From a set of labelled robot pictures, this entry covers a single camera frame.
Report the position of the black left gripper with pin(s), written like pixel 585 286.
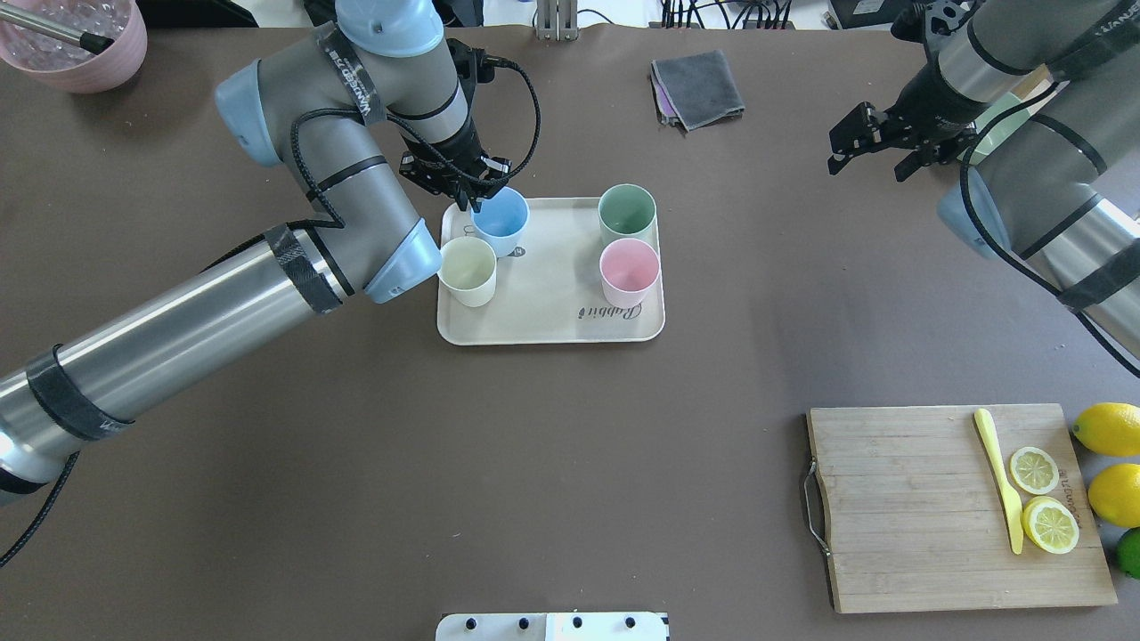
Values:
pixel 456 142

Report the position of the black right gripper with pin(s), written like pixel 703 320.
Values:
pixel 917 102

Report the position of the blue cup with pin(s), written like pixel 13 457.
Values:
pixel 501 220

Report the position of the cream cup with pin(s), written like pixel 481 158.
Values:
pixel 469 271

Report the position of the green cup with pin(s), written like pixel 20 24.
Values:
pixel 626 211

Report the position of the pink cup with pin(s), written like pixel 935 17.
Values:
pixel 629 269

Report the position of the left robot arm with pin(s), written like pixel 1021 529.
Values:
pixel 377 95

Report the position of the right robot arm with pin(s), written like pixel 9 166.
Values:
pixel 1036 99

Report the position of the cream rabbit tray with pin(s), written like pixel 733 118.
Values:
pixel 550 290

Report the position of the green bowl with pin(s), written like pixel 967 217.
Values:
pixel 1003 129

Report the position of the grey folded cloth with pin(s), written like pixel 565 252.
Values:
pixel 695 90

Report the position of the yellow plastic knife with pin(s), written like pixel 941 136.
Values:
pixel 1010 499

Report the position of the lemon slice upper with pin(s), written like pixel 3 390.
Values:
pixel 1033 470

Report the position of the lemon slice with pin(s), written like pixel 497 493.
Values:
pixel 1033 470
pixel 1050 525

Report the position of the yellow lemon outer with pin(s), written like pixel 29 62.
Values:
pixel 1109 429

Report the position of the wooden cutting board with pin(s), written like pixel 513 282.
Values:
pixel 912 520

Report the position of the yellow lemon near board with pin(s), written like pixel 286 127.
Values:
pixel 1114 495

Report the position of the lemon slice lower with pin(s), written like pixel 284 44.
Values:
pixel 1050 525

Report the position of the metal muddler tube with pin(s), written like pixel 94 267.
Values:
pixel 85 40

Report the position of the pink bowl with ice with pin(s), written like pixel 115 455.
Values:
pixel 68 68

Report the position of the green lime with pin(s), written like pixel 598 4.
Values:
pixel 1127 553

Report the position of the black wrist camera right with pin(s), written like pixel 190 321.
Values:
pixel 919 20

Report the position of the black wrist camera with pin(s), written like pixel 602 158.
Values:
pixel 919 20
pixel 475 66

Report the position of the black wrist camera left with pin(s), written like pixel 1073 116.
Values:
pixel 475 66

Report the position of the aluminium frame post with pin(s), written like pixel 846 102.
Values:
pixel 557 20

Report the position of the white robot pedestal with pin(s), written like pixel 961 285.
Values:
pixel 554 626

